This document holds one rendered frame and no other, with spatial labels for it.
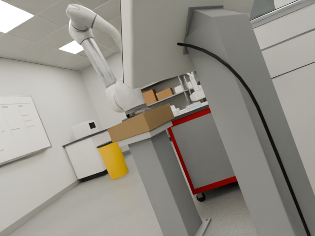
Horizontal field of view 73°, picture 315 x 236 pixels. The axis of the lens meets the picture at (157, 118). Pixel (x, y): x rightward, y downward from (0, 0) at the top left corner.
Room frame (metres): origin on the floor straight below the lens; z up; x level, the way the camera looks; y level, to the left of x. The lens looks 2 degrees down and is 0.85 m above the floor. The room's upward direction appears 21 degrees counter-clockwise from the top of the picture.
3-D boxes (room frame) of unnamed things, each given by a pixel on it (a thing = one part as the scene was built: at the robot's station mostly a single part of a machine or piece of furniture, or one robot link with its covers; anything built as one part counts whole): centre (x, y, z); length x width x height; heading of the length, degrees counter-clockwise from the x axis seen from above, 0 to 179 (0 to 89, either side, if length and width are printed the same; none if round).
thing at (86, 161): (5.05, 1.62, 0.61); 1.15 x 0.72 x 1.22; 166
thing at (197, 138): (2.02, -0.36, 0.38); 0.62 x 0.58 x 0.76; 172
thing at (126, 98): (1.46, 0.12, 1.03); 0.18 x 0.16 x 0.22; 27
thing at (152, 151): (1.44, 0.11, 0.38); 0.30 x 0.30 x 0.76; 56
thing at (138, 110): (1.43, 0.12, 0.90); 0.22 x 0.18 x 0.06; 156
